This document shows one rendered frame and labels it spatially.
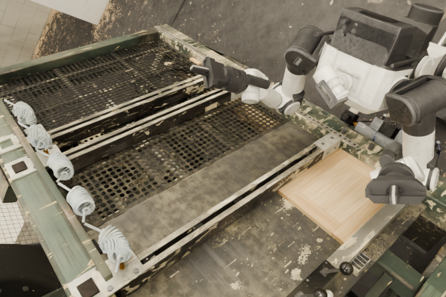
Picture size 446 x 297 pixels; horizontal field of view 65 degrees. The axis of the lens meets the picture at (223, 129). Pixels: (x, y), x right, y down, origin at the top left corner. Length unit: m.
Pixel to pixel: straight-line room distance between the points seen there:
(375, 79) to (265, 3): 2.17
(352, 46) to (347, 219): 0.62
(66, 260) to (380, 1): 2.43
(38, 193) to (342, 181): 1.14
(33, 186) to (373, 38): 1.23
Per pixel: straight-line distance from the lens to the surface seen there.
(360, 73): 1.20
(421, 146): 1.24
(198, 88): 1.94
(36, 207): 1.35
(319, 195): 1.45
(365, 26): 1.19
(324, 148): 1.57
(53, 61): 2.35
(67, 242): 1.22
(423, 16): 1.52
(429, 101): 1.15
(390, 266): 1.41
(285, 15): 3.09
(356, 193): 1.51
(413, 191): 0.91
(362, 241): 1.33
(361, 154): 1.64
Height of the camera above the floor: 2.47
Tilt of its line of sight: 51 degrees down
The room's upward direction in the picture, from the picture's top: 80 degrees counter-clockwise
